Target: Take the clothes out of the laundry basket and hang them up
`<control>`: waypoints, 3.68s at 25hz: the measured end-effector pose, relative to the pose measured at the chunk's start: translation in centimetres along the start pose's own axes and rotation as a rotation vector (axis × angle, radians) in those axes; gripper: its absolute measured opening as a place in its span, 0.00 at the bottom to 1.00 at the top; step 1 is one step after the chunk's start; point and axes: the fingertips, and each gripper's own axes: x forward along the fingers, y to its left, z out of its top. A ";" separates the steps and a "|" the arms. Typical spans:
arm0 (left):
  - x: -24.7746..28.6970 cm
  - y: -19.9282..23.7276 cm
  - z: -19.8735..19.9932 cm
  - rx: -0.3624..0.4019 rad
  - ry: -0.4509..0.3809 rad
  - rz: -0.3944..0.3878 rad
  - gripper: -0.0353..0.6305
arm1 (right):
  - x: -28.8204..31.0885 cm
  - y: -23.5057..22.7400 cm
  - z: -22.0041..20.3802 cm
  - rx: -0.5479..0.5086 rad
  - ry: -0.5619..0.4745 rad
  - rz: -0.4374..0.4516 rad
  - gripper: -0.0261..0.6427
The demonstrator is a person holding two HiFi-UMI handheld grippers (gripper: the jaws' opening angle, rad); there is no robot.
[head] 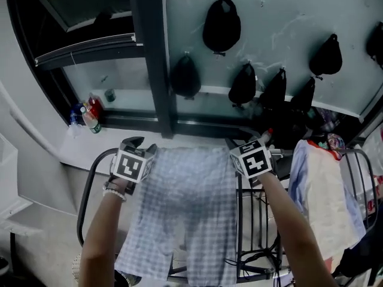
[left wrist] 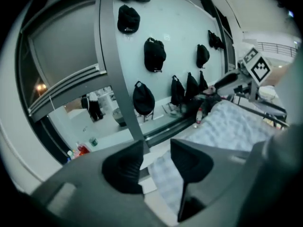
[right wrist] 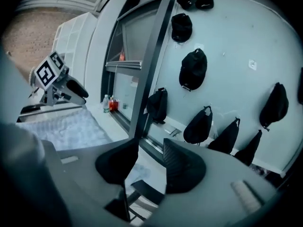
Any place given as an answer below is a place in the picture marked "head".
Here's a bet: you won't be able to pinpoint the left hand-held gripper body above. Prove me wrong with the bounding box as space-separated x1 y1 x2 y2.
111 138 156 185

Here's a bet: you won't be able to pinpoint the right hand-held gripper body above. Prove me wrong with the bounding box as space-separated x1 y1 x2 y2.
229 138 284 180

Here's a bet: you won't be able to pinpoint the grey metal drying rack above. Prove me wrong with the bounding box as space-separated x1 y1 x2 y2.
76 146 379 283

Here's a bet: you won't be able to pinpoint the checked clothes shorts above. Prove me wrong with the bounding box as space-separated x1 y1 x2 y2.
115 146 239 286

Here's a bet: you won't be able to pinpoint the white and blue garment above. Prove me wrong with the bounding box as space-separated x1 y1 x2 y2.
288 139 367 262

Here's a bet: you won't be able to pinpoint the person's left forearm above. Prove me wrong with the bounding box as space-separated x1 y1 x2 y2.
78 187 128 287

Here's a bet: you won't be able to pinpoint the person's right forearm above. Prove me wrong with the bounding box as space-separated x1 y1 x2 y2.
260 172 341 287

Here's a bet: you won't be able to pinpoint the green label clear bottle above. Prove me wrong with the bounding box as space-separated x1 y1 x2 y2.
80 106 102 135

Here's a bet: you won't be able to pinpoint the blue cap plastic bottle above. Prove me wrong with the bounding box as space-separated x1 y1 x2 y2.
68 102 81 139

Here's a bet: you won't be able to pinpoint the grey woven laundry basket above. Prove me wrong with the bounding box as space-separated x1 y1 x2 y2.
71 251 141 287

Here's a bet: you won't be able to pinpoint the group of black caps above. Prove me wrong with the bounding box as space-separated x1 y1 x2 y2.
170 0 383 116

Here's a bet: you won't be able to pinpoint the white bead bracelet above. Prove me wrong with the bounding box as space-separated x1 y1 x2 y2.
102 188 127 203

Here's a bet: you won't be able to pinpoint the black window frame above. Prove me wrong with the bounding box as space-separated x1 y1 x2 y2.
7 0 258 140

